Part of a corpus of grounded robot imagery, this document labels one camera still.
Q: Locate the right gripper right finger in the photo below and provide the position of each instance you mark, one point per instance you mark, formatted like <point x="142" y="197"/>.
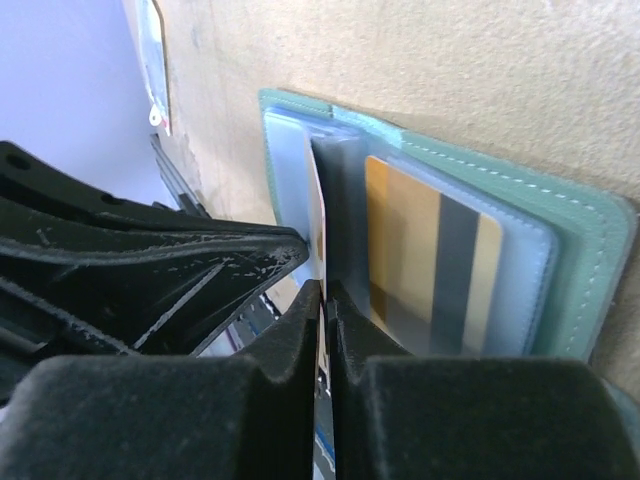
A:
<point x="400" y="416"/>

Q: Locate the orange card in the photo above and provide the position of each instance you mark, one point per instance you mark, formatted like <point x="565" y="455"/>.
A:
<point x="317" y="220"/>

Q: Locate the gold striped card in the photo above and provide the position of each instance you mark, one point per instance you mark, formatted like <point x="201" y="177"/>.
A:
<point x="433" y="263"/>

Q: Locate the green card holder wallet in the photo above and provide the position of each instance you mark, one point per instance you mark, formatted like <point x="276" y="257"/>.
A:
<point x="564" y="246"/>

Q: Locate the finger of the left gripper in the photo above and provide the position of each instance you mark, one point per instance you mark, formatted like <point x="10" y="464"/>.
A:
<point x="83" y="271"/>

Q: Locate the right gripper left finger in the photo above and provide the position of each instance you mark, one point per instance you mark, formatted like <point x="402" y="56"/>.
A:
<point x="249" y="415"/>

